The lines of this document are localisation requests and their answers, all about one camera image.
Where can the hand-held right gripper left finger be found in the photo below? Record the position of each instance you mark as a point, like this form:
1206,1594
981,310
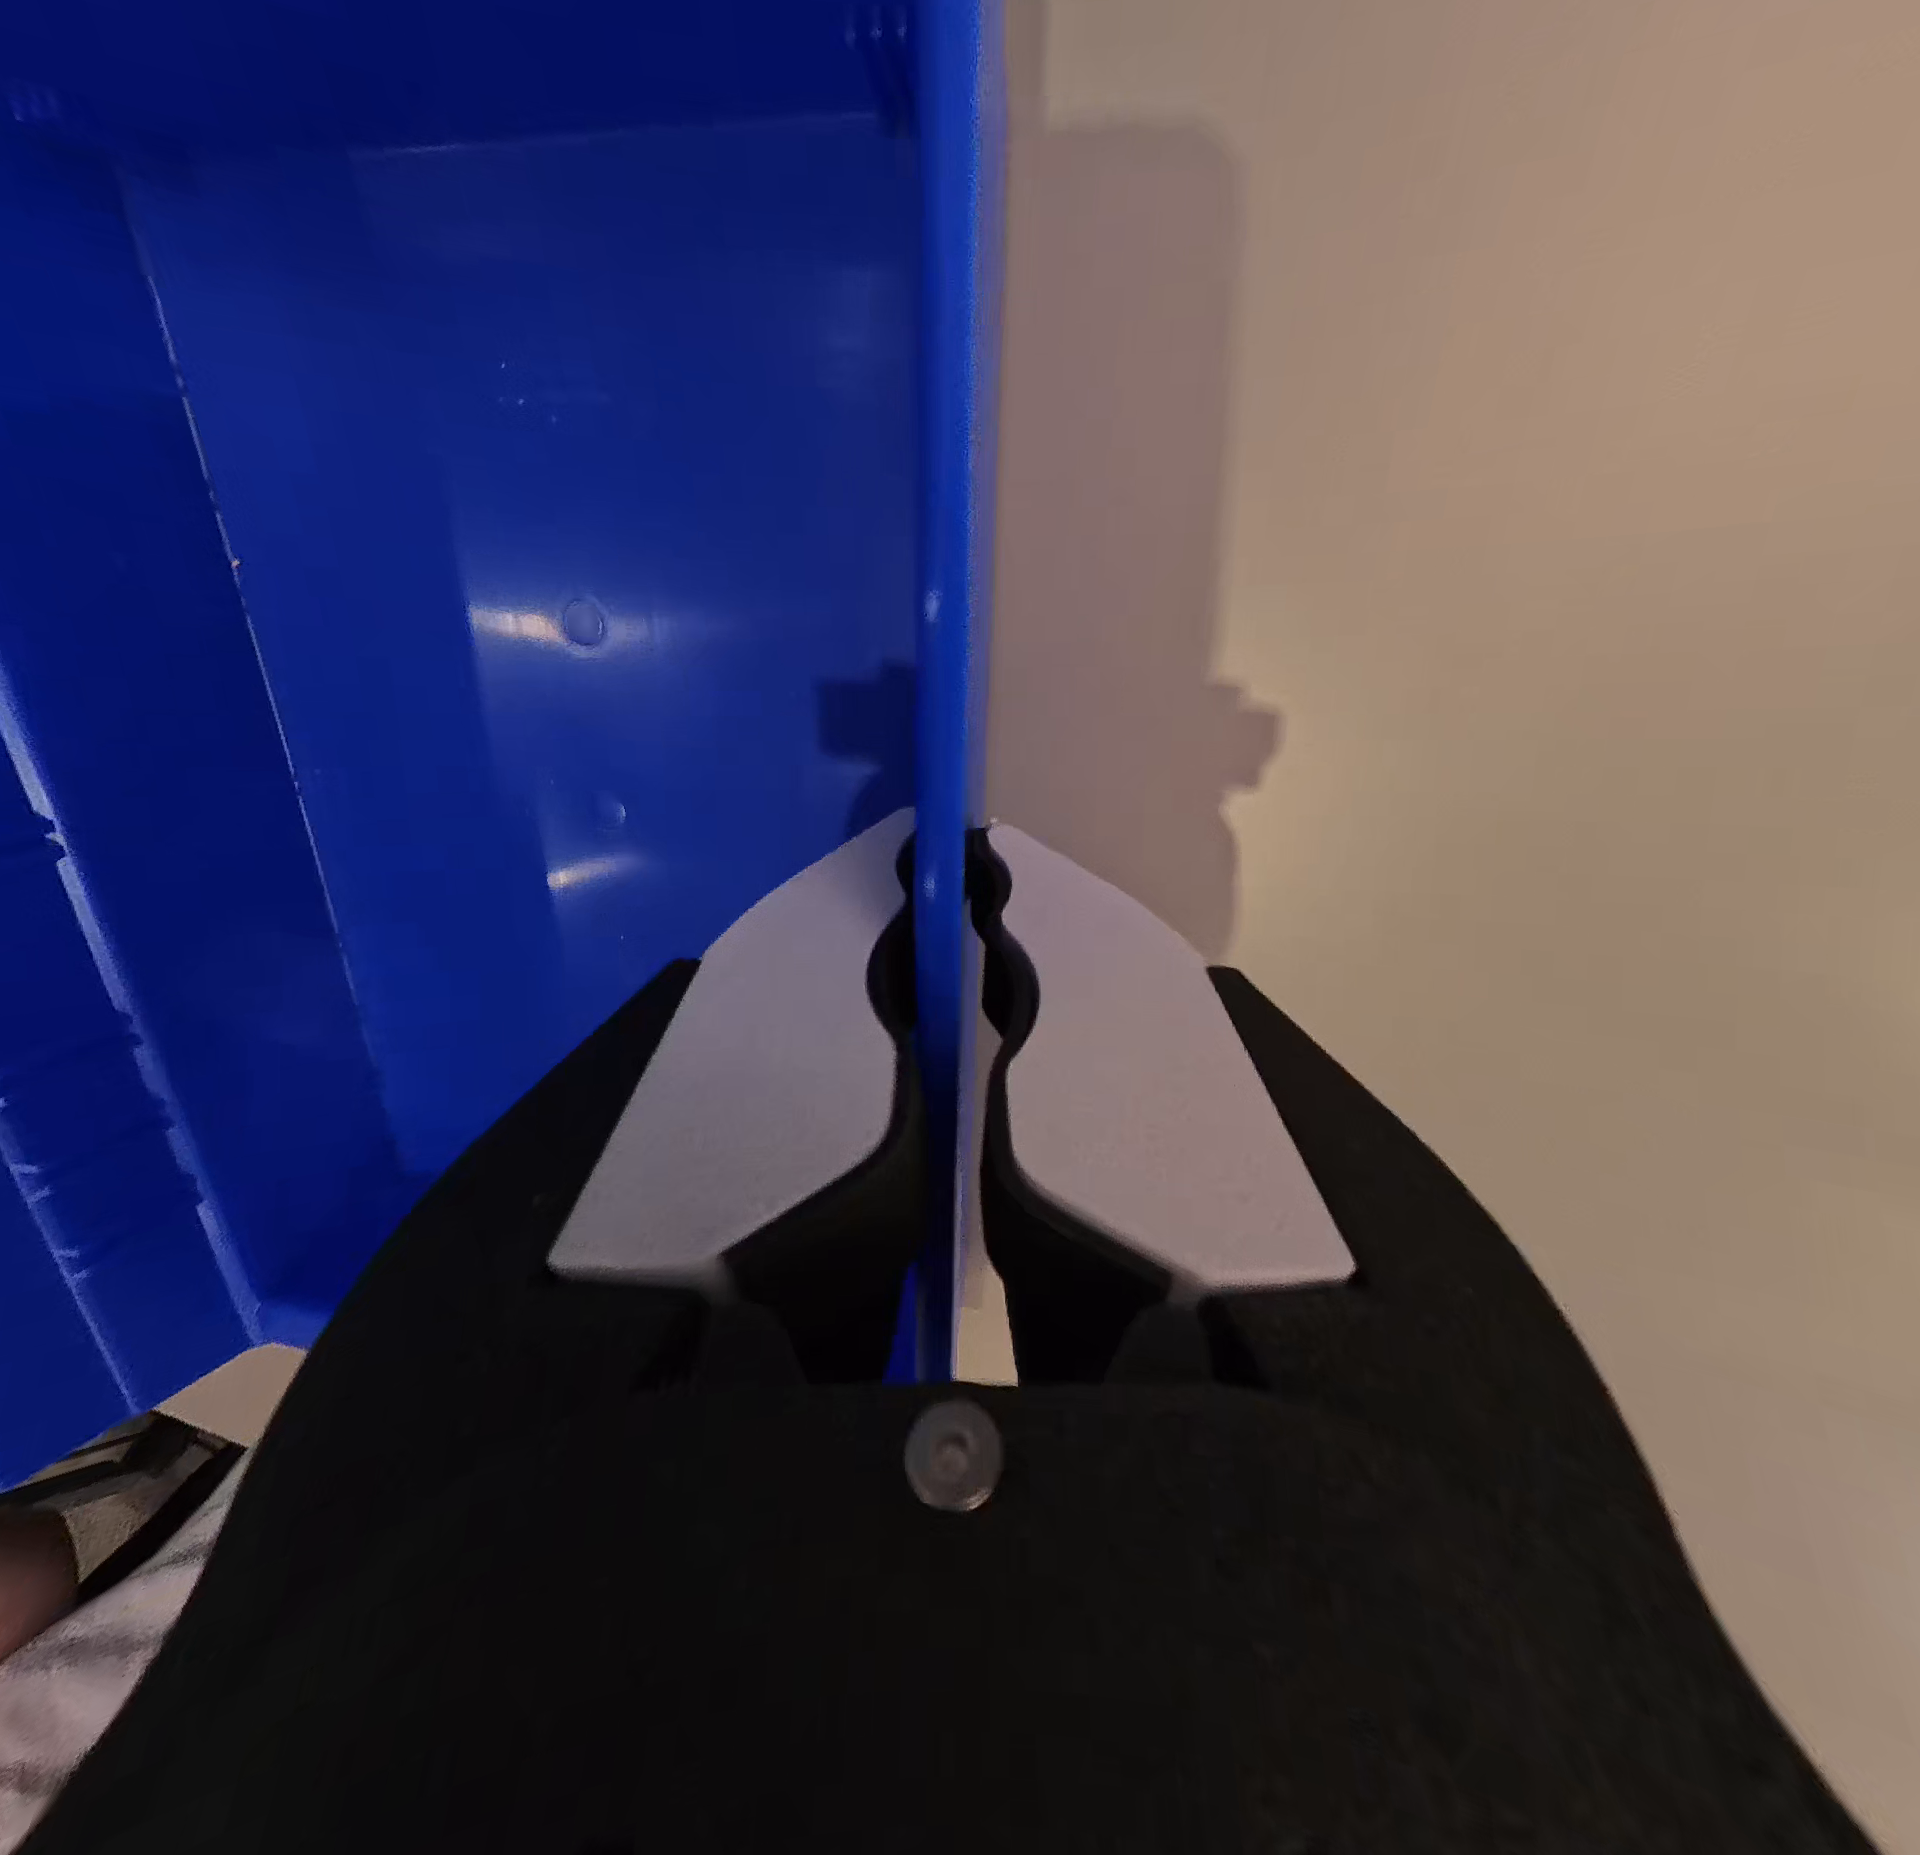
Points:
750,1106

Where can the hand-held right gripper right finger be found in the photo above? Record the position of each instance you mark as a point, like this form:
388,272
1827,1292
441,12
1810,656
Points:
1170,1120

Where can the blue plastic bin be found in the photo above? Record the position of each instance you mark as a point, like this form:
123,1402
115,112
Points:
451,534

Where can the person's light shirt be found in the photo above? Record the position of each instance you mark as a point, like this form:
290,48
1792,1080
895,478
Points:
90,1690

